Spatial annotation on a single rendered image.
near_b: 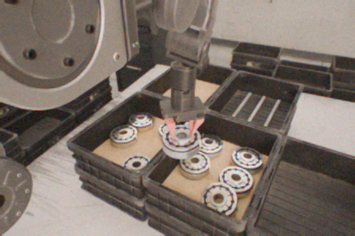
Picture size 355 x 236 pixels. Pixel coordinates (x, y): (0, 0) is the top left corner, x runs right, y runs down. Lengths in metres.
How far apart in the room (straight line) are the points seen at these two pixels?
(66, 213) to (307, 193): 0.78
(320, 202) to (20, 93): 0.86
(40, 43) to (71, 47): 0.03
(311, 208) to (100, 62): 0.79
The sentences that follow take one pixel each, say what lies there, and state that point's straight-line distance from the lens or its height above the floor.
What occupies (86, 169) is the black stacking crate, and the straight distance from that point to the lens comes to 0.96.
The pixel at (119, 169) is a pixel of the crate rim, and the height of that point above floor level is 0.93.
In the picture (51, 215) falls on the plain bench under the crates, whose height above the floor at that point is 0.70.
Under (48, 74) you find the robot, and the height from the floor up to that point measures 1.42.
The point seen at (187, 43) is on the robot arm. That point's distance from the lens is 0.55.
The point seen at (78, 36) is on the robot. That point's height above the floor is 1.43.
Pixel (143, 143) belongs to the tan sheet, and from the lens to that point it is 1.02.
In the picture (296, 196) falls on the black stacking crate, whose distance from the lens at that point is 0.92.
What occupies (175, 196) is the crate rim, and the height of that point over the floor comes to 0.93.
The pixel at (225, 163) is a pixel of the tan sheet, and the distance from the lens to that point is 0.95.
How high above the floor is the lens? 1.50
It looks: 36 degrees down
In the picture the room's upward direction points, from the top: straight up
